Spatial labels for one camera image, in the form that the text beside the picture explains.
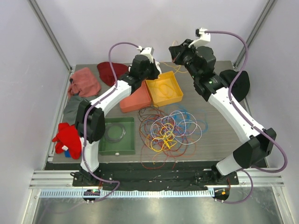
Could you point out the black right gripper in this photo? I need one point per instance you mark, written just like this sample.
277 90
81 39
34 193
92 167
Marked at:
178 52

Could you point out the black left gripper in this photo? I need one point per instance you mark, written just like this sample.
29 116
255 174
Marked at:
155 71

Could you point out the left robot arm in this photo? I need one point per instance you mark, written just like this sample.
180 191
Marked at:
90 120

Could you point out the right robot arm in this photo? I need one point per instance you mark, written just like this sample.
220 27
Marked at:
254 145

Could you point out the white cloth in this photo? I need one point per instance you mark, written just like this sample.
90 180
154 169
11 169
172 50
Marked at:
158 66

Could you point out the coral orange plastic tray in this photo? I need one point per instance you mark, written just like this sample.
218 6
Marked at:
138 100

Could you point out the yellow plastic tray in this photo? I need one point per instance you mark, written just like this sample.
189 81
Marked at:
164 90

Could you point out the dark red cloth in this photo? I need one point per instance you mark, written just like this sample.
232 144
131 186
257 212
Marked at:
106 74

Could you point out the pink cloth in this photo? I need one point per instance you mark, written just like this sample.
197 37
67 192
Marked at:
83 83

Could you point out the black bucket hat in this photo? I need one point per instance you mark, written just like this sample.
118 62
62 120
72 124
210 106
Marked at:
240 87

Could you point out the grey cloth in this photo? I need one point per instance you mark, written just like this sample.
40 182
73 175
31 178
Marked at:
71 108

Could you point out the bright red cloth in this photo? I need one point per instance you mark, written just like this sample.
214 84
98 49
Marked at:
67 136

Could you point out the blue cloth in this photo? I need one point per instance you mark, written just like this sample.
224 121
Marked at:
67 154

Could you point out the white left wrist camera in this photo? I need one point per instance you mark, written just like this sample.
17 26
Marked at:
147 51

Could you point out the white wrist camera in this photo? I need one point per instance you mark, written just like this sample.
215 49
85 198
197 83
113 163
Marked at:
147 51
203 38

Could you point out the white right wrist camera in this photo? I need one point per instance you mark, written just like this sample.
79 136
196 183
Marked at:
203 38

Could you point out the right aluminium frame post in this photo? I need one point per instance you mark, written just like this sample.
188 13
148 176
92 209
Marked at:
267 9

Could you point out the aluminium frame post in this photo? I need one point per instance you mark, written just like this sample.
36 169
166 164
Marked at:
45 25
267 9

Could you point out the left aluminium frame post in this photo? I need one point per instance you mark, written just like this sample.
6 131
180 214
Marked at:
45 25

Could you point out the white slotted cable duct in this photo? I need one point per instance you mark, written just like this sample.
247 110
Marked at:
93 193

